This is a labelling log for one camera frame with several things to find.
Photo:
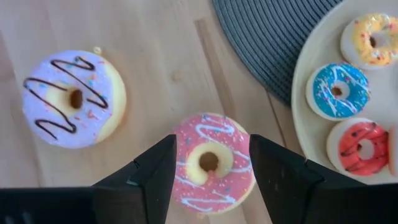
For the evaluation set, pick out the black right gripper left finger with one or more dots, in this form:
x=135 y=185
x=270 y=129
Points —
x=149 y=186

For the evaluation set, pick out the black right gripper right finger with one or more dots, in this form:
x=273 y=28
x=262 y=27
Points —
x=286 y=186

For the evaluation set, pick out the pink donut with white drizzle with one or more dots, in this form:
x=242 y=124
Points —
x=214 y=189

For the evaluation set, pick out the red iced donut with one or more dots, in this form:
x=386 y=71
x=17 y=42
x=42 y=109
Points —
x=348 y=149

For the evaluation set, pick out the blue iced donut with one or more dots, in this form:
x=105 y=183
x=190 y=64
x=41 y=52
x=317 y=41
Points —
x=323 y=93

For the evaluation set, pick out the yellow iced donut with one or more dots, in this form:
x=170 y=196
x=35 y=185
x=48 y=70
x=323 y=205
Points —
x=363 y=40

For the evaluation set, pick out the round plate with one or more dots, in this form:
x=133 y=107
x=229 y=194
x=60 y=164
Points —
x=311 y=133

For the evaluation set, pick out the dark ribbed placemat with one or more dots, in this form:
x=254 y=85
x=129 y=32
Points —
x=264 y=37

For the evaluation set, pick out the purple donut with chocolate drizzle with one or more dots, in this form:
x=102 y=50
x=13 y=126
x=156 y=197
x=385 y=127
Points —
x=40 y=71

